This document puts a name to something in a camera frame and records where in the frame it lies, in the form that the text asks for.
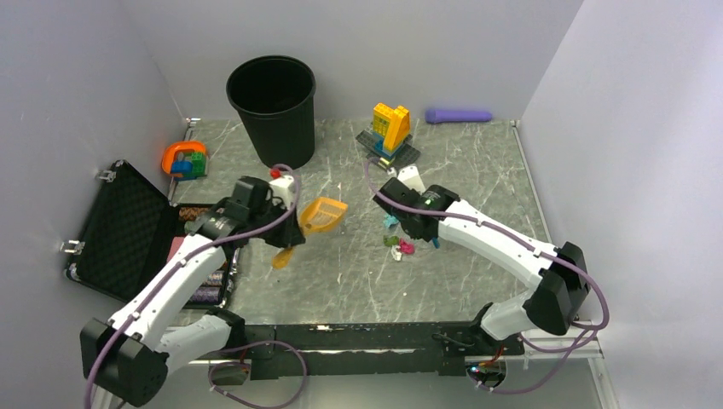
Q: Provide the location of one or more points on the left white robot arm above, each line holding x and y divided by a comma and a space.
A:
131, 354

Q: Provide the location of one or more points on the light blue paper scrap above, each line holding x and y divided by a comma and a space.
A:
390, 221

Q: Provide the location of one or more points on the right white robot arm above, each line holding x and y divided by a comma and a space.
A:
553, 276

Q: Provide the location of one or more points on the small green paper scrap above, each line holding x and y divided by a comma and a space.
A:
391, 241

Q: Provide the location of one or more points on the yellow toy brick tower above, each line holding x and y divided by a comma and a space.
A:
388, 137

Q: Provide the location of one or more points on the yellow slotted scoop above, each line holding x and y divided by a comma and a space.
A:
322, 215

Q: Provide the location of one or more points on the orange ring toy blocks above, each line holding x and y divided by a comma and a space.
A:
185, 160

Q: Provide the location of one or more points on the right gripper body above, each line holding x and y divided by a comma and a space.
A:
409, 231

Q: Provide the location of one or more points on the white twisted paper scrap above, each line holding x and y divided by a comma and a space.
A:
396, 253

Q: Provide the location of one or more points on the black plastic bucket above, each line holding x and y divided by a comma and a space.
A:
274, 98

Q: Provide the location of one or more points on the black poker chip case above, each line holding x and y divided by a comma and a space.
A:
129, 234

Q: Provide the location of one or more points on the purple cylinder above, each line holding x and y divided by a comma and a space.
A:
443, 116

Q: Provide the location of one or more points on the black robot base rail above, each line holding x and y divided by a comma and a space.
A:
360, 349

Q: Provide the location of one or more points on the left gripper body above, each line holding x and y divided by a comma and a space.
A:
274, 210

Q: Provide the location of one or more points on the magenta paper scrap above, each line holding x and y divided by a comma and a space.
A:
405, 247

